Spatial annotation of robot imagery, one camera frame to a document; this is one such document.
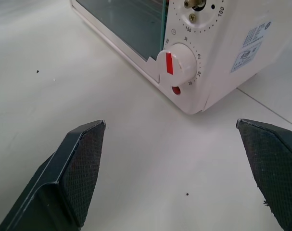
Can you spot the white toaster oven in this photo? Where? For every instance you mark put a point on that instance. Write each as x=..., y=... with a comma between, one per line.
x=208, y=48

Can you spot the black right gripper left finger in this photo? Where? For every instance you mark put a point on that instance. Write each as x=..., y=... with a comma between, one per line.
x=64, y=183

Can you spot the blue rating label sticker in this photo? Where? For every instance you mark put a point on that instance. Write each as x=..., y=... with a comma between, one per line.
x=251, y=48

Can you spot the glass oven door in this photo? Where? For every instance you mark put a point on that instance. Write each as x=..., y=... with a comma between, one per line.
x=126, y=26

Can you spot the red indicator light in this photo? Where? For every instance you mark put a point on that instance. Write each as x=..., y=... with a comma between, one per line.
x=176, y=90

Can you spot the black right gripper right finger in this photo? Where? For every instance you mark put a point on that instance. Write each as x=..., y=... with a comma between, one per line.
x=275, y=163

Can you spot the brass temperature knob shaft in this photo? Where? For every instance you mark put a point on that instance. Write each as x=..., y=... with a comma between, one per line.
x=195, y=3

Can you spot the white timer knob red stripe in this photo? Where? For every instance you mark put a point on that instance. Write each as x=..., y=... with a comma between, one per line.
x=175, y=63

